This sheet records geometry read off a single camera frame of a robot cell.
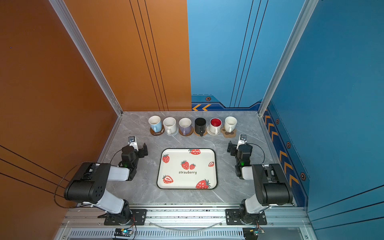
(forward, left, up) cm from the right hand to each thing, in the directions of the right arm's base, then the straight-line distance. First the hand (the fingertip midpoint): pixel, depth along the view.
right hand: (237, 142), depth 94 cm
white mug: (+16, +45, 0) cm, 48 cm away
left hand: (0, +63, +1) cm, 63 cm away
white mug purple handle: (+15, +34, -1) cm, 38 cm away
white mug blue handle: (+14, +54, +4) cm, 56 cm away
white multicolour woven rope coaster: (+12, +17, -5) cm, 22 cm away
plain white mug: (+14, +3, +3) cm, 14 cm away
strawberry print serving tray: (-14, +31, -6) cm, 35 cm away
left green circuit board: (-46, +61, -8) cm, 76 cm away
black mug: (+12, +23, +2) cm, 26 cm away
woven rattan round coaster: (+10, +24, -5) cm, 27 cm away
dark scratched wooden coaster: (+11, +54, -5) cm, 55 cm away
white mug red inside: (+16, +13, -1) cm, 20 cm away
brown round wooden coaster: (+11, +31, -5) cm, 33 cm away
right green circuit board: (-46, 0, -9) cm, 47 cm away
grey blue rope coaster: (+10, +43, -5) cm, 45 cm away
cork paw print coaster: (+11, +4, -6) cm, 13 cm away
